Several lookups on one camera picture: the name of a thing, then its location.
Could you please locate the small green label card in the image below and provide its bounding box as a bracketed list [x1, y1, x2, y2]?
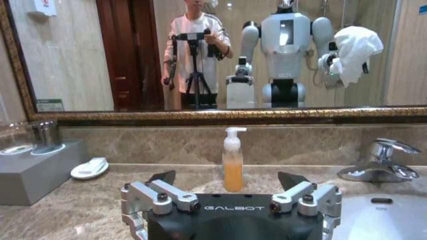
[35, 98, 64, 112]

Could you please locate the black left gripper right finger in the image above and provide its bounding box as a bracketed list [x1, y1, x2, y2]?
[268, 171, 343, 240]

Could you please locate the chrome sink faucet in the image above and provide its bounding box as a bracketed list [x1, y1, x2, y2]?
[336, 137, 423, 184]

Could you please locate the shiny metal cup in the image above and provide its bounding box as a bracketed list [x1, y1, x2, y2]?
[31, 119, 63, 151]

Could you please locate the orange liquid soap pump bottle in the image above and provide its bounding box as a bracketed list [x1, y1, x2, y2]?
[222, 126, 248, 193]

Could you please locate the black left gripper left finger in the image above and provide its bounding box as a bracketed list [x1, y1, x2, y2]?
[120, 169, 202, 240]

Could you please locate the clear glass cup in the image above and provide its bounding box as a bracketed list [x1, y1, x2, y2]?
[0, 122, 34, 152]

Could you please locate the grey cup holder block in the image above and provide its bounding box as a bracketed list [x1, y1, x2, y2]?
[0, 138, 90, 207]

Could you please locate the white soap dish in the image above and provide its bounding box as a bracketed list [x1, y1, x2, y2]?
[70, 156, 111, 180]

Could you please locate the white ceramic sink basin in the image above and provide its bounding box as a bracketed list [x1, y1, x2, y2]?
[331, 193, 427, 240]

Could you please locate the gold framed wall mirror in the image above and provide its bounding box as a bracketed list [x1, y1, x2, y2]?
[0, 0, 427, 127]

